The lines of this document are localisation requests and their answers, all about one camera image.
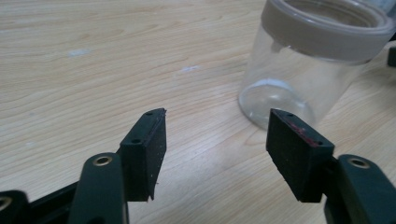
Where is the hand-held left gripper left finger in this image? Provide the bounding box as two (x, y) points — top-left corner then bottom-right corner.
(67, 107), (167, 224)

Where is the clear jar with beige rim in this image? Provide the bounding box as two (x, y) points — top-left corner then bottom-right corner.
(237, 0), (396, 131)

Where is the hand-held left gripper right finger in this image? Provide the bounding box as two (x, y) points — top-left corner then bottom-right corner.
(266, 108), (396, 224)

